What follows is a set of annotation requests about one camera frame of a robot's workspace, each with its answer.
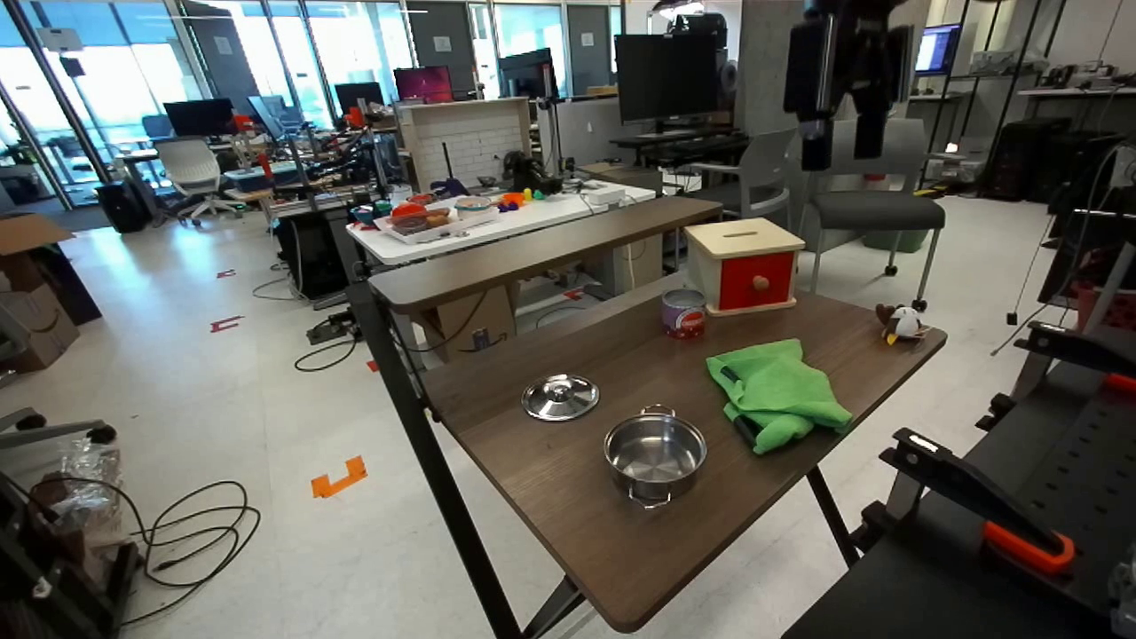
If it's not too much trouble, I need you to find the white partition board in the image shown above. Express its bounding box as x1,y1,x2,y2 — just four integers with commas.
396,95,538,196

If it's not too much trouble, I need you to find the small plush bird toy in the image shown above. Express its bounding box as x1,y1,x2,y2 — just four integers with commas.
879,302,931,348

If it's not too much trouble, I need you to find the white table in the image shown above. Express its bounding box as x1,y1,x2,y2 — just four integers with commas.
346,174,662,270

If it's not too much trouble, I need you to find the dark wood table with shelf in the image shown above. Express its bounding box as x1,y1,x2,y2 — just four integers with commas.
338,193,951,639

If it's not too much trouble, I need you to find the wooden box with red drawer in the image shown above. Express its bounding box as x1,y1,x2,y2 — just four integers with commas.
682,213,810,321

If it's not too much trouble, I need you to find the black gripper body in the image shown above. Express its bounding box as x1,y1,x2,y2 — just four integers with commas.
812,0,915,121

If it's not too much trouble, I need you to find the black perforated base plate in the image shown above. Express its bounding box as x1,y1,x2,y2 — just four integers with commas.
785,351,1136,639

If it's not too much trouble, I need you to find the grey visitor chair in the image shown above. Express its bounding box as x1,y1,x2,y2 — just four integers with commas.
808,115,951,314

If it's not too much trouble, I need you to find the steel pot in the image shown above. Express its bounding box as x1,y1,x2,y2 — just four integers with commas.
599,404,711,510

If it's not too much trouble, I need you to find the green towel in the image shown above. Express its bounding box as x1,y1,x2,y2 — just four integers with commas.
702,336,857,458

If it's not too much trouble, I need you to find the large black monitor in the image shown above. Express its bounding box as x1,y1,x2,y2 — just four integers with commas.
614,29,727,125

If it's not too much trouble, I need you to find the black floor cable coil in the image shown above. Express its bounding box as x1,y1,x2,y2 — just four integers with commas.
113,475,267,629

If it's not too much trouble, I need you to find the black clamp with orange handle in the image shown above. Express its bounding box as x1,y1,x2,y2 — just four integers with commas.
882,425,1079,584
1011,325,1136,400

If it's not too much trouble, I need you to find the blue screen monitor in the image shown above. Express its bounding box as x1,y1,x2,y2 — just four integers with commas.
913,23,967,83

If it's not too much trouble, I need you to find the steel pot lid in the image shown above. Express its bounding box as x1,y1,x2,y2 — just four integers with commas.
520,371,604,425

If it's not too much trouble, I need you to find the grey mesh chair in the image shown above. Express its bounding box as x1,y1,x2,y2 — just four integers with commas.
693,128,799,229

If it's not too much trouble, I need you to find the red and silver can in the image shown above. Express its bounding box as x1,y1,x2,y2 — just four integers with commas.
656,288,711,346

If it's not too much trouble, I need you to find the white office chair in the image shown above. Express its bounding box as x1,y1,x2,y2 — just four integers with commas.
157,135,238,224

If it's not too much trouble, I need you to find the pink screen monitor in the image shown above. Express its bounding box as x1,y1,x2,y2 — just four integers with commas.
390,65,457,108

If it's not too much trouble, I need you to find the cardboard box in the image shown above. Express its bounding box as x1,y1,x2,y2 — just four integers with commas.
421,280,522,359
0,213,108,377

